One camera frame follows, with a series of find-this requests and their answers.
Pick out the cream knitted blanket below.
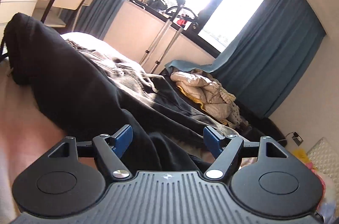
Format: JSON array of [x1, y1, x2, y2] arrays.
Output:
[[221, 89, 248, 129]]

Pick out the teal cloth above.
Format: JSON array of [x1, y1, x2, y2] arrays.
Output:
[[165, 53, 231, 73]]

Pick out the window sill clutter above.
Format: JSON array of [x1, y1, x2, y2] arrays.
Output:
[[138, 0, 175, 11]]

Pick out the yellow plush toy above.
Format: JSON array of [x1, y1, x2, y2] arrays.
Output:
[[293, 148, 317, 169]]

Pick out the yellow cloth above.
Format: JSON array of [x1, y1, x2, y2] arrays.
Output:
[[176, 85, 228, 125]]

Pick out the beige puffer jacket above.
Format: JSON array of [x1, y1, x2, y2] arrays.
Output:
[[170, 68, 231, 121]]

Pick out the pale blue white pillow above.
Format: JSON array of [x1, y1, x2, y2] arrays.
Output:
[[319, 196, 337, 222]]

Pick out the wall socket with charger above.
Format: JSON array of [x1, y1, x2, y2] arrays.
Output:
[[290, 131, 304, 146]]

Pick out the bright pink blanket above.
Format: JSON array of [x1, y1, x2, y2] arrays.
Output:
[[313, 166, 337, 193]]

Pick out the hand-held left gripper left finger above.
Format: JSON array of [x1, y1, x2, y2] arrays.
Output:
[[49, 125, 133, 182]]

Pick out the light bed sheet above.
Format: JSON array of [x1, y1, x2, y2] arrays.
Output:
[[0, 31, 255, 224]]

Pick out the dark grey denim garment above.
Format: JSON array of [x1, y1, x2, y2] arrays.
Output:
[[62, 39, 239, 140]]

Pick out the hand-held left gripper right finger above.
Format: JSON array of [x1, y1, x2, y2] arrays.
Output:
[[203, 126, 289, 181]]

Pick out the black pants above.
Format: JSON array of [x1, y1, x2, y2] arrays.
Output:
[[4, 12, 212, 173]]

